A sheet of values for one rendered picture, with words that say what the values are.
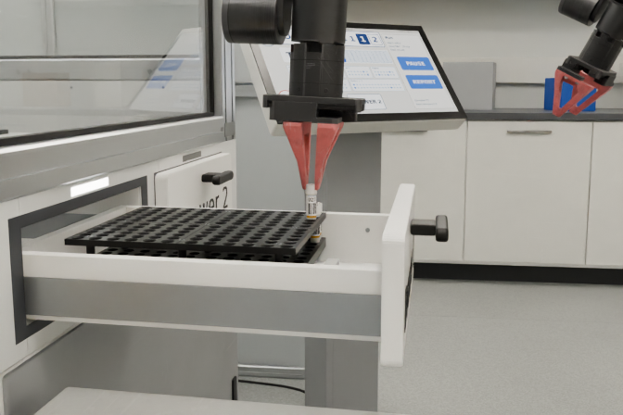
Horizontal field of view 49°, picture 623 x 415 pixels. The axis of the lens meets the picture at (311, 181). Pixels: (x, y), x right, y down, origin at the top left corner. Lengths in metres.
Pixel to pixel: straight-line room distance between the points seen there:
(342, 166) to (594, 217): 2.30
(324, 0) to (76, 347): 0.44
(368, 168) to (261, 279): 1.15
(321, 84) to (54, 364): 0.38
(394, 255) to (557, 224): 3.24
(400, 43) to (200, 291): 1.30
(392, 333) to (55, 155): 0.36
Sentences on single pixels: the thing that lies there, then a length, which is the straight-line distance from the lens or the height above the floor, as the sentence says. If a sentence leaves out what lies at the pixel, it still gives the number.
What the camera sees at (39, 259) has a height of 0.89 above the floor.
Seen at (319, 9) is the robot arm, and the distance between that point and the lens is 0.71.
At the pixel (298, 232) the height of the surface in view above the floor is 0.90.
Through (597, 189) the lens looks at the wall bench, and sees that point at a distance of 3.79.
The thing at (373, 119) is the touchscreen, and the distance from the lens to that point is 1.59.
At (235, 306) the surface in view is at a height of 0.86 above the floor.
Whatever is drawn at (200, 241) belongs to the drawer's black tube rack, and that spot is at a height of 0.90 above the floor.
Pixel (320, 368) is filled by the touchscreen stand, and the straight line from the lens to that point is 1.82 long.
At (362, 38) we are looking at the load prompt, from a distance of 1.76.
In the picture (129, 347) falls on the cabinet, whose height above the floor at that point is 0.73.
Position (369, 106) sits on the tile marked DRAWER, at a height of 0.99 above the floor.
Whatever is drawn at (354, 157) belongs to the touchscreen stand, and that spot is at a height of 0.87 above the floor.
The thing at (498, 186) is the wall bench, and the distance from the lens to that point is 3.69.
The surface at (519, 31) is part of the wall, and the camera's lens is 4.39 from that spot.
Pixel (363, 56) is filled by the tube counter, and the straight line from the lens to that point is 1.72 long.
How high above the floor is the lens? 1.04
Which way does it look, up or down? 8 degrees down
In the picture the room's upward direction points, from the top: straight up
